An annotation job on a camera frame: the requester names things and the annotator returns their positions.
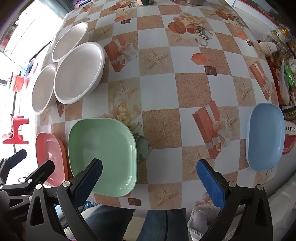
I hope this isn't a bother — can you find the person's leg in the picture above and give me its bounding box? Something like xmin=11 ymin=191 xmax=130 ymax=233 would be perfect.
xmin=136 ymin=207 xmax=188 ymax=241
xmin=84 ymin=204 xmax=136 ymax=241

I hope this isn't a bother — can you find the red round tin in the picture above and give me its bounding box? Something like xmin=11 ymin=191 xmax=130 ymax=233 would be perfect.
xmin=282 ymin=119 xmax=296 ymax=155

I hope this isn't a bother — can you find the large white bowl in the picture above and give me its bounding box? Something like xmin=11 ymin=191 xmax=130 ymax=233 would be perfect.
xmin=54 ymin=42 xmax=106 ymax=105

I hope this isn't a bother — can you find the red plastic stool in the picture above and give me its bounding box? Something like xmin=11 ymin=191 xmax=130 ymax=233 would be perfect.
xmin=2 ymin=117 xmax=30 ymax=144
xmin=9 ymin=72 xmax=25 ymax=93

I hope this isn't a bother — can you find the person's left leg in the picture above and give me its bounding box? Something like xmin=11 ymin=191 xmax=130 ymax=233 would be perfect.
xmin=84 ymin=204 xmax=136 ymax=241

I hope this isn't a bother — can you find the glass jar with gold lid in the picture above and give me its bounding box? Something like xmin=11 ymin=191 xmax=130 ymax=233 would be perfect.
xmin=269 ymin=23 xmax=293 ymax=47

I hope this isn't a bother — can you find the red printed box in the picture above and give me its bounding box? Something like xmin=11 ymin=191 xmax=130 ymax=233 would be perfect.
xmin=266 ymin=55 xmax=284 ymax=105

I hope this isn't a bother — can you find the green square plate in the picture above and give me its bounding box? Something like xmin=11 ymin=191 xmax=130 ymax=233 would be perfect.
xmin=68 ymin=118 xmax=138 ymax=198

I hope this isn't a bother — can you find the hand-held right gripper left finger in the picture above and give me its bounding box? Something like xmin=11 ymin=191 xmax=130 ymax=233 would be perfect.
xmin=25 ymin=158 xmax=103 ymax=241

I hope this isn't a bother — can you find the black cable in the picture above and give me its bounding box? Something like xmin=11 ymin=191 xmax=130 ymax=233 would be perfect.
xmin=163 ymin=210 xmax=169 ymax=241

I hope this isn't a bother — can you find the green snack packet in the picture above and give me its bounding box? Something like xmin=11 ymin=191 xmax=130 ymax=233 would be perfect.
xmin=285 ymin=59 xmax=296 ymax=87

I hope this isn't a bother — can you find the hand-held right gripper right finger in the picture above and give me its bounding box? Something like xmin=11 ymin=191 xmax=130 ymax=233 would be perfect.
xmin=196 ymin=159 xmax=274 ymax=241

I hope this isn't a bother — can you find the white foam fruit net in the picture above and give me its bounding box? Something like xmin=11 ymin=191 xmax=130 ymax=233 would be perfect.
xmin=258 ymin=41 xmax=278 ymax=56

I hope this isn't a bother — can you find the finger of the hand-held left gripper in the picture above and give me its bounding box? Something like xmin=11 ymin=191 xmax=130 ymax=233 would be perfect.
xmin=18 ymin=159 xmax=55 ymax=187
xmin=0 ymin=149 xmax=27 ymax=185

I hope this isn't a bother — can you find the checkered printed tablecloth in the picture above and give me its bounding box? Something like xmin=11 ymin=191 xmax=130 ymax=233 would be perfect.
xmin=35 ymin=0 xmax=287 ymax=210

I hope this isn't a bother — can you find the white fringed cloth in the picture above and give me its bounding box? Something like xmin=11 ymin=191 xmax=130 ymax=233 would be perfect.
xmin=187 ymin=209 xmax=210 ymax=233

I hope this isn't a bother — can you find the person's right leg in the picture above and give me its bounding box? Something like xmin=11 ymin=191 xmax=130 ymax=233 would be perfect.
xmin=136 ymin=207 xmax=188 ymax=241

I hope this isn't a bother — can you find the blue oval plate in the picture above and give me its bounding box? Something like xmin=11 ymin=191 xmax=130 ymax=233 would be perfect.
xmin=245 ymin=103 xmax=285 ymax=171

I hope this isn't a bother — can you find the pink oval plate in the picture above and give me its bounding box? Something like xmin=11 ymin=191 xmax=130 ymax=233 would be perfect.
xmin=35 ymin=132 xmax=70 ymax=187

